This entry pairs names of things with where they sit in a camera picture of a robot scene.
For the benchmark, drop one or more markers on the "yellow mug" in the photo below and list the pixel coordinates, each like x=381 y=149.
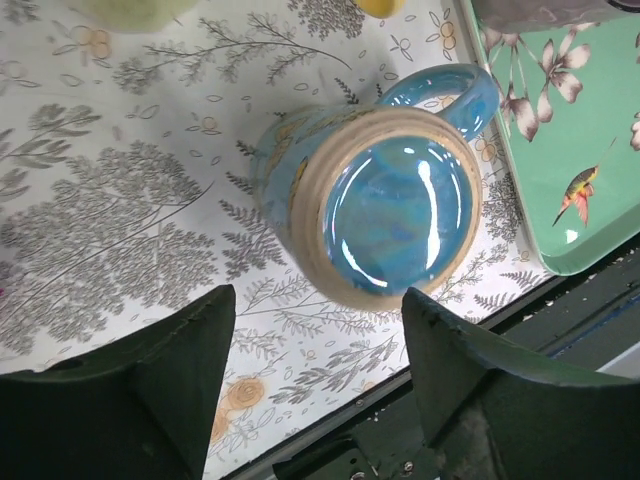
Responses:
x=380 y=8

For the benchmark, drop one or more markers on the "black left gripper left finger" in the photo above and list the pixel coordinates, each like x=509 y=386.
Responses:
x=141 y=407

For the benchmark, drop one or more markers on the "lilac mug black handle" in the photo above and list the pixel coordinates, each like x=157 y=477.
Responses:
x=521 y=16

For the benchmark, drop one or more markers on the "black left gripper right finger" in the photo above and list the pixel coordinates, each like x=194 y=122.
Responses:
x=491 y=409

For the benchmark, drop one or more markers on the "green hummingbird tray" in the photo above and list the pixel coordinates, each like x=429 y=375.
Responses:
x=570 y=123

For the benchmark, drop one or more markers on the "blue glazed mug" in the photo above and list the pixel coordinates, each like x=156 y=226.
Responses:
x=373 y=199

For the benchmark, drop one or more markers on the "lime green mug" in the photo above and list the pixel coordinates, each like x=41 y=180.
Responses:
x=132 y=16

